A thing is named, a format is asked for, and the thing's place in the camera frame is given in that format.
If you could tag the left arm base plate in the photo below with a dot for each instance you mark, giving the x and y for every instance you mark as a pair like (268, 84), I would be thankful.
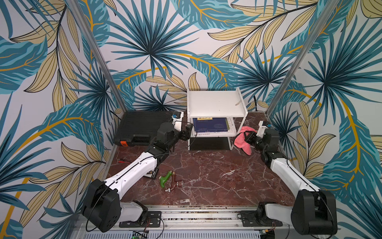
(153, 219)

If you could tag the dark blue book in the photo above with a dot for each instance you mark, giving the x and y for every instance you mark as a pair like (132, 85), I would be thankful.
(211, 124)

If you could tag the green handled tool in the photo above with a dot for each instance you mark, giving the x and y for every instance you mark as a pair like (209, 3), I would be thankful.
(164, 179)

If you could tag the pink cleaning cloth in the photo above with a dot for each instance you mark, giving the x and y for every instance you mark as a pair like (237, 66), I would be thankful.
(240, 142)

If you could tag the white two-tier bookshelf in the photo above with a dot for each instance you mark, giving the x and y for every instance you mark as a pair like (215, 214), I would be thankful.
(216, 104)

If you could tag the black plastic tool case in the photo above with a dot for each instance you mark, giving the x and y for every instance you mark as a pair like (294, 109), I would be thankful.
(140, 127)

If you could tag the red copper pipe fitting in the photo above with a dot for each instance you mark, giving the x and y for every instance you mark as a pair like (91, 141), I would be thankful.
(174, 184)

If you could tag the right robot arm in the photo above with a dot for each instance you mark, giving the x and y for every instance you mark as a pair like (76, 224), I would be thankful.
(314, 209)

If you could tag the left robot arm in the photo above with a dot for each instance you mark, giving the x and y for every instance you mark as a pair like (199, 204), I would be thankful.
(101, 204)

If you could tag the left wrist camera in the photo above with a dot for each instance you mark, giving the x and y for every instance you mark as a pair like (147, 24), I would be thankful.
(177, 120)

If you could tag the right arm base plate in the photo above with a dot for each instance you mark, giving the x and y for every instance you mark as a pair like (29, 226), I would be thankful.
(254, 219)

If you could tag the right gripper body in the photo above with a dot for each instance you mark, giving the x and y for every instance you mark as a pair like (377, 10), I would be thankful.
(253, 139)

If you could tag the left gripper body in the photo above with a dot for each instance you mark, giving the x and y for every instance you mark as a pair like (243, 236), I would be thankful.
(184, 134)

